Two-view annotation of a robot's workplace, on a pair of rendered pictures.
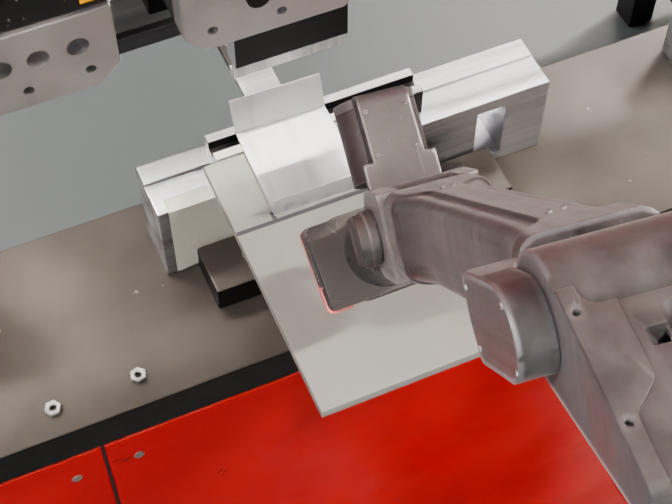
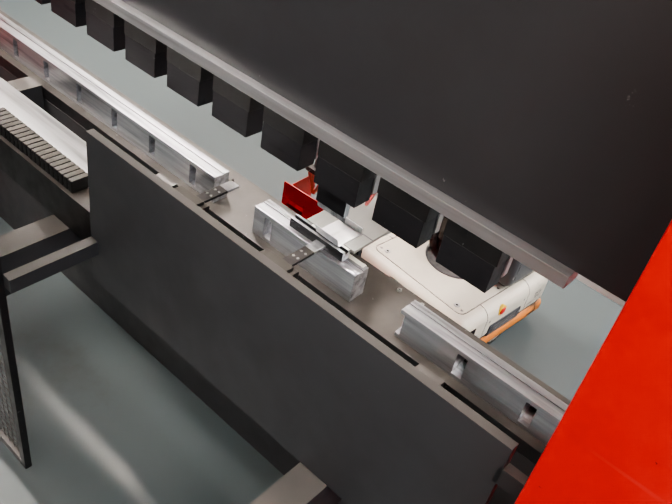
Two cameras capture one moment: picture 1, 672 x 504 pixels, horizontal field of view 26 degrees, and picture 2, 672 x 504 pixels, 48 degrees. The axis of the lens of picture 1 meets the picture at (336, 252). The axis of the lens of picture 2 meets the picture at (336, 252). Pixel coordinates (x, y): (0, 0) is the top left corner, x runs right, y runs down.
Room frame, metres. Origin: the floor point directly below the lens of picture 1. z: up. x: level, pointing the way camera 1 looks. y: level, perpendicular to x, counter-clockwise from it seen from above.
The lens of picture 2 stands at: (1.67, 1.45, 2.26)
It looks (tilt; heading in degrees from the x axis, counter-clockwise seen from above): 38 degrees down; 238
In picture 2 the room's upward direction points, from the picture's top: 12 degrees clockwise
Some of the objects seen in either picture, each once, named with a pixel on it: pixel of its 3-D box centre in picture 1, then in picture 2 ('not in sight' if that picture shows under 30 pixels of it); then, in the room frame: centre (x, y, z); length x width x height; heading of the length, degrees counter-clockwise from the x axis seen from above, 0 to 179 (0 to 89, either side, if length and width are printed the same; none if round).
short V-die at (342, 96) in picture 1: (315, 123); (319, 237); (0.83, 0.02, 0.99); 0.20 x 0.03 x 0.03; 113
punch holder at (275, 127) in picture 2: not in sight; (293, 128); (0.89, -0.12, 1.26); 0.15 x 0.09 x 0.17; 113
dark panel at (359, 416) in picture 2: not in sight; (254, 340); (1.20, 0.46, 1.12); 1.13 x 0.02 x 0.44; 113
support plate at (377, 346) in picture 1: (358, 250); (359, 219); (0.69, -0.02, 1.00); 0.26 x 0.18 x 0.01; 23
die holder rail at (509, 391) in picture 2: not in sight; (482, 372); (0.61, 0.54, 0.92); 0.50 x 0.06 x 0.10; 113
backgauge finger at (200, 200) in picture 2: not in sight; (201, 196); (1.11, -0.20, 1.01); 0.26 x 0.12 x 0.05; 23
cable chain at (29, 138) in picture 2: not in sight; (36, 148); (1.50, -0.51, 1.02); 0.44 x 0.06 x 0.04; 113
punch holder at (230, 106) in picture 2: not in sight; (241, 96); (0.97, -0.30, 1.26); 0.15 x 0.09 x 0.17; 113
